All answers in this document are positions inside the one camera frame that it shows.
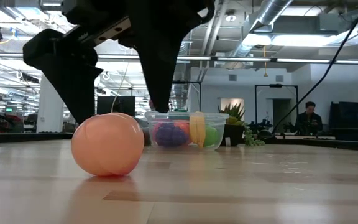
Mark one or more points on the silver spiral air duct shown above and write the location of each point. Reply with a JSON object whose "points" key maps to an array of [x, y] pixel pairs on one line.
{"points": [[185, 77], [272, 11]]}

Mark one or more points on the black gantry frame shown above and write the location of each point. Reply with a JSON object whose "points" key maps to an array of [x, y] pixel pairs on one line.
{"points": [[191, 82], [275, 85]]}

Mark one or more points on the long ceiling light strip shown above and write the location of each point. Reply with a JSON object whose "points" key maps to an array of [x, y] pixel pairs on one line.
{"points": [[244, 59]]}

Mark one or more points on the purple toy grapes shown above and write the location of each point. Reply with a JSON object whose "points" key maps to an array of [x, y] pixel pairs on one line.
{"points": [[169, 135]]}

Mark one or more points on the light green toy pear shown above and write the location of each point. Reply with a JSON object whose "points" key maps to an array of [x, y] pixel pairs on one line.
{"points": [[211, 136]]}

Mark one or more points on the person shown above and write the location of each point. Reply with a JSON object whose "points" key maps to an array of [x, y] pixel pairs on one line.
{"points": [[308, 121]]}

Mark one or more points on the black screen back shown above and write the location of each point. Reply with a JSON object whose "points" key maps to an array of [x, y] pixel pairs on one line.
{"points": [[117, 104]]}

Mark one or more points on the black cabinet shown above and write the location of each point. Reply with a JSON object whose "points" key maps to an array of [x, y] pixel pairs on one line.
{"points": [[350, 118]]}

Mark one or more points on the potted succulent plant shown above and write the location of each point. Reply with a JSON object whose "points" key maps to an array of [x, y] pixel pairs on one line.
{"points": [[233, 129]]}

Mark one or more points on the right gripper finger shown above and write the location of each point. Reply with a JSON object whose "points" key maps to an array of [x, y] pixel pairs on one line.
{"points": [[67, 71], [160, 68]]}

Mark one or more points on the yellow toy banana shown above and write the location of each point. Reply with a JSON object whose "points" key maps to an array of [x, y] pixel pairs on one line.
{"points": [[197, 130]]}

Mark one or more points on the white square pillar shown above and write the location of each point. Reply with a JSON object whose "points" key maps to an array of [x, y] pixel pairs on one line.
{"points": [[47, 118]]}

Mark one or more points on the clear plastic tupperware container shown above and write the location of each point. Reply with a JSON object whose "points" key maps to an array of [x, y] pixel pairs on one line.
{"points": [[222, 124]]}

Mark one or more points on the peach toy fruit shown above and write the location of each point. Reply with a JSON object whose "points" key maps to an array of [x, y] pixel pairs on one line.
{"points": [[107, 144]]}

